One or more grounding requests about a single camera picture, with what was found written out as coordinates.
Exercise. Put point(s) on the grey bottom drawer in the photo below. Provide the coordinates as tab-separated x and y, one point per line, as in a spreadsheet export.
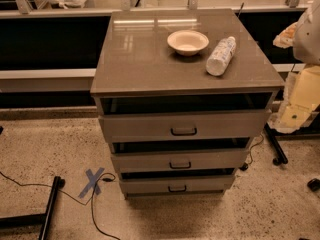
176	185

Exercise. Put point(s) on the white paper bowl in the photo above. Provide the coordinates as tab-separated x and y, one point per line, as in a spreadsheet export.
187	42

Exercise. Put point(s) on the black stand leg left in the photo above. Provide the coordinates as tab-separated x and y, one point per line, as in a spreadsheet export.
42	219

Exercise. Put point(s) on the blue tape cross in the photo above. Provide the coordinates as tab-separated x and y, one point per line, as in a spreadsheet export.
91	185

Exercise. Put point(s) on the black stand leg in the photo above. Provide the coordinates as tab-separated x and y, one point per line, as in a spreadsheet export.
42	219
280	157

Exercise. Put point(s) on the grey top drawer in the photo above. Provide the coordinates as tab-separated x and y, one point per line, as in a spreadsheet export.
182	126

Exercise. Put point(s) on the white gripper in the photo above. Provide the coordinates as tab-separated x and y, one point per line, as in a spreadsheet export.
308	39

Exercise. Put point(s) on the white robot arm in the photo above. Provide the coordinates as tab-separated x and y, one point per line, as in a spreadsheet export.
303	36

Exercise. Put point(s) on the grey drawer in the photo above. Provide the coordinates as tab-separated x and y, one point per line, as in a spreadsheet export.
174	161
182	126
176	185

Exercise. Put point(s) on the grey drawer cabinet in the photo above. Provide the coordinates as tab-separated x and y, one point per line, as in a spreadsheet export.
139	73

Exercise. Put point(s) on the black stand leg right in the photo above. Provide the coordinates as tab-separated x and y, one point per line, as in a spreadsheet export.
280	157

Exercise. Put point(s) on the black caster wheel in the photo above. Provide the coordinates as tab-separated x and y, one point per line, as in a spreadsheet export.
314	184

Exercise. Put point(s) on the clear plastic water bottle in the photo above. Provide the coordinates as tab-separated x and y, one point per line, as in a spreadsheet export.
221	56

